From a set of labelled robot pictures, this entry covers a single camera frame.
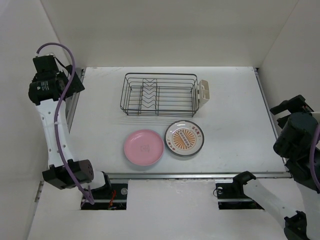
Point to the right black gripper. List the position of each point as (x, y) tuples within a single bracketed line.
[(297, 103)]

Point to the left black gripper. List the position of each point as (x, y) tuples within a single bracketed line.
[(76, 87)]

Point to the pink plastic plate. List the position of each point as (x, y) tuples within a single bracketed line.
[(144, 147)]

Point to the orange sunburst pattern plate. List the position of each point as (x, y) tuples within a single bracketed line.
[(184, 138)]

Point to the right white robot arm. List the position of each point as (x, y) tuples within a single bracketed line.
[(298, 222)]

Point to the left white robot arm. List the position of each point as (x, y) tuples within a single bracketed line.
[(65, 170)]

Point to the beige plastic cutlery holder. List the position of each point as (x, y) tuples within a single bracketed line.
[(203, 92)]

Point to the black wire dish rack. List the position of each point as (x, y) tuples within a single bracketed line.
[(160, 94)]

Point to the metal front rail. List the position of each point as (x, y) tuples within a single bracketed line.
[(179, 176)]

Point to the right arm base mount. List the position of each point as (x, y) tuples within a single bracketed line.
[(230, 199)]

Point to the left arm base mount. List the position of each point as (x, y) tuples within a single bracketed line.
[(109, 197)]

